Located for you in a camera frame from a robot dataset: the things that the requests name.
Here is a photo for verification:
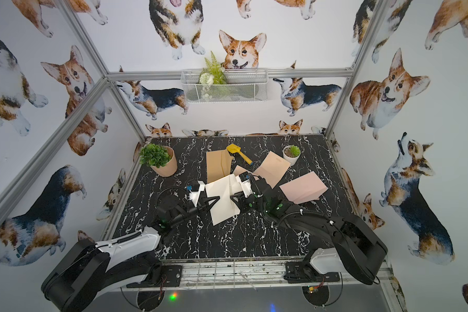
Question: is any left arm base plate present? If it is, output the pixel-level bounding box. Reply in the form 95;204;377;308
126;265;183;289

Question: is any white wire wall basket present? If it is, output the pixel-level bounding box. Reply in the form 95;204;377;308
181;69;269;103

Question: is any white cream envelope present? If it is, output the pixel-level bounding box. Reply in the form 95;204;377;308
205;174;244;226

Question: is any yellow toy shovel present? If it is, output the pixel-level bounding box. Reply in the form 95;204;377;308
226;144;253;165

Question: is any fern and white flower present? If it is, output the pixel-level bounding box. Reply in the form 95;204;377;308
199;52;228;101

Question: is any small plant in white pot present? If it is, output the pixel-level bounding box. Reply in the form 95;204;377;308
283;145;301;166

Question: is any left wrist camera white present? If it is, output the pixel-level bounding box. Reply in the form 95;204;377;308
187;181;205;207

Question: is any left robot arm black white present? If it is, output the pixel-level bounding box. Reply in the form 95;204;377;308
41;192;220;311

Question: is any pink envelope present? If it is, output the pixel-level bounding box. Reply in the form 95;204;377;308
280;172;328;204

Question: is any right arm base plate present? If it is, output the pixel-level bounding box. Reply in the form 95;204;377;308
283;262;341;283

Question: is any brown kraft envelope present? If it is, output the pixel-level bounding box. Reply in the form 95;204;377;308
206;149;233;183

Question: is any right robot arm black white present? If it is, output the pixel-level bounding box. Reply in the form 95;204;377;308
230;173;388;285

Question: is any cream letter paper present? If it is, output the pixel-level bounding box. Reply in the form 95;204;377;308
233;165;249;176
253;152;291;189

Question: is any green plant in terracotta pot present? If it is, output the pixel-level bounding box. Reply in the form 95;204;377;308
139;143;178;178

